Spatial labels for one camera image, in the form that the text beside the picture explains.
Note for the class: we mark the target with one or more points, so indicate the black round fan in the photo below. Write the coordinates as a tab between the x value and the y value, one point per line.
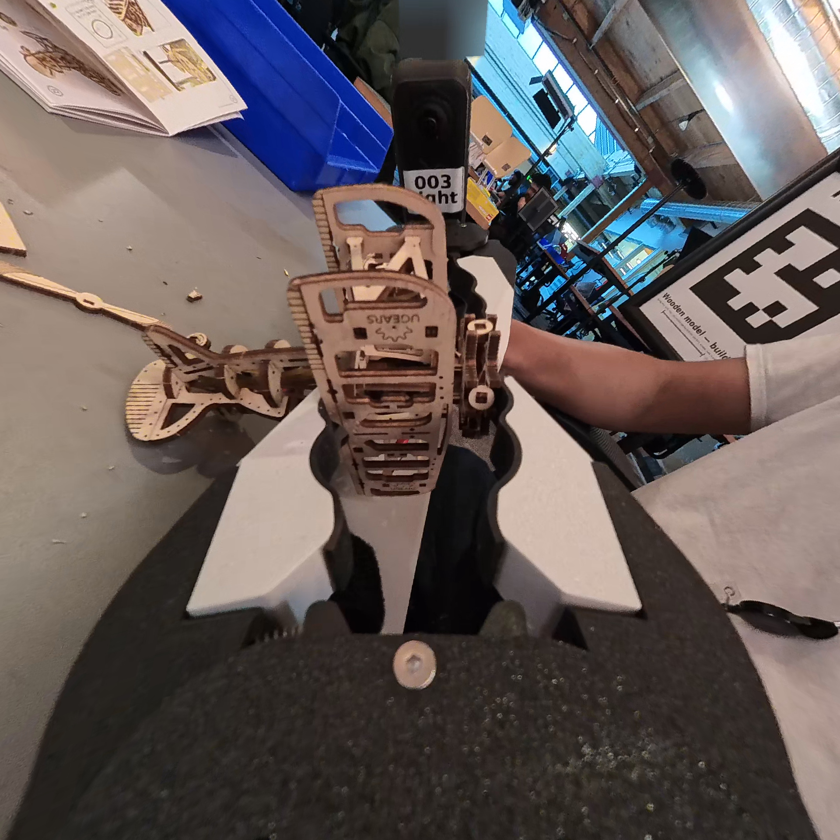
689	177

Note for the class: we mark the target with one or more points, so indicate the dark green cloth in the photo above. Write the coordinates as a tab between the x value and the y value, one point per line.
367	39

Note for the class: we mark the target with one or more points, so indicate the person's right forearm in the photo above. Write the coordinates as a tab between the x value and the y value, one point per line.
623	387

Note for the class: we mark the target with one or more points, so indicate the wooden mechanical model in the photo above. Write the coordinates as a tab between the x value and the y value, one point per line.
387	341

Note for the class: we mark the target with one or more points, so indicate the instruction booklet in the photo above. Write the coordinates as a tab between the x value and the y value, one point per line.
98	59

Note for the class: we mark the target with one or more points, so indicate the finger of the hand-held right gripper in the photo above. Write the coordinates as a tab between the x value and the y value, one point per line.
394	558
497	282

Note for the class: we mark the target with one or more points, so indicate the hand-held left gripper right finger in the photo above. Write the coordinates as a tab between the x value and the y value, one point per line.
564	518

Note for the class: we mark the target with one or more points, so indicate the black monitor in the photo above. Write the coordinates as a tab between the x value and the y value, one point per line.
544	100

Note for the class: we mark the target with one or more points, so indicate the silver ventilation duct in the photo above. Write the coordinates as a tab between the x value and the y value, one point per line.
695	210

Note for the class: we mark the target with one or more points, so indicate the yellow box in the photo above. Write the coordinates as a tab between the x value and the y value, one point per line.
482	207

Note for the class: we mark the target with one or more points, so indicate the black and white marker sign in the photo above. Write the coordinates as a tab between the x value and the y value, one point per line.
774	275

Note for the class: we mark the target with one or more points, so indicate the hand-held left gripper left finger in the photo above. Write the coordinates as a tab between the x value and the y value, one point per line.
262	518

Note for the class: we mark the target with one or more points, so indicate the person's white shirt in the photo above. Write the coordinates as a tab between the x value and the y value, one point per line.
754	525

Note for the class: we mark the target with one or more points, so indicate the blue plastic bin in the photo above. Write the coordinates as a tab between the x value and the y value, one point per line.
289	85

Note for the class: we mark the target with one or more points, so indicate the plywood sheet piece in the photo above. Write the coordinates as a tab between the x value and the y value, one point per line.
10	229

